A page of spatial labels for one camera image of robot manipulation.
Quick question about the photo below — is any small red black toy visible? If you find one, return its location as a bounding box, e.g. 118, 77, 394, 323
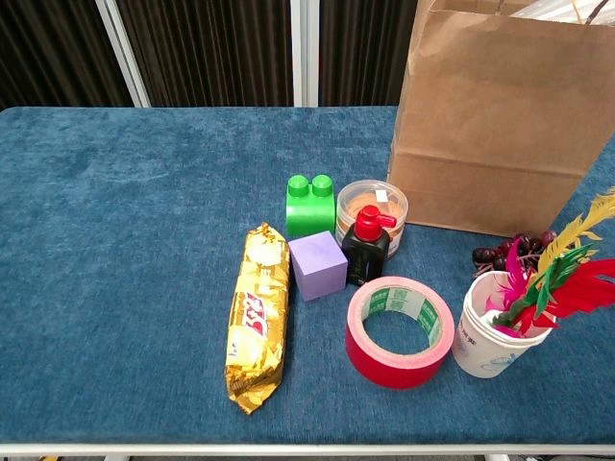
340, 205, 399, 287

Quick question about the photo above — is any red tape roll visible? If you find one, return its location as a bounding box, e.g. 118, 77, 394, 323
344, 276, 455, 390

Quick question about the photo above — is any gold foil cookie package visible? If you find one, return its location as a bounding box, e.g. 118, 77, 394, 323
224, 221, 292, 415

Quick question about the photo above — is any white paper cup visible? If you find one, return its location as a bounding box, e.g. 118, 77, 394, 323
451, 271, 556, 379

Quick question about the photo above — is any dark pleated curtain panel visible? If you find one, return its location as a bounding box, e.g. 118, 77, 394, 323
319, 0, 419, 108
0, 0, 135, 111
116, 0, 294, 108

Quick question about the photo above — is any green toy building block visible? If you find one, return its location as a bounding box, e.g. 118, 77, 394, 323
285, 174, 336, 237

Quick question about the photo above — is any purple grape bunch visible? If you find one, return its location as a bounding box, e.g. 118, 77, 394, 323
472, 230, 558, 279

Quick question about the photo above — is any brown paper bag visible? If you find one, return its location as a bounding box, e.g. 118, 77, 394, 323
386, 0, 615, 239

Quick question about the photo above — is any purple cube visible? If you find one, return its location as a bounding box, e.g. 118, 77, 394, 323
287, 230, 349, 303

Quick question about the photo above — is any white partition frame post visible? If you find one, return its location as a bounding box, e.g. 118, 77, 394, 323
289, 0, 321, 108
94, 0, 153, 108

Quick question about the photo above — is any blue tablecloth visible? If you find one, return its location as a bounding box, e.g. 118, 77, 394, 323
0, 106, 615, 446

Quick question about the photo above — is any colourful feather shuttlecock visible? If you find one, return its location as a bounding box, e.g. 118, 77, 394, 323
485, 187, 615, 337

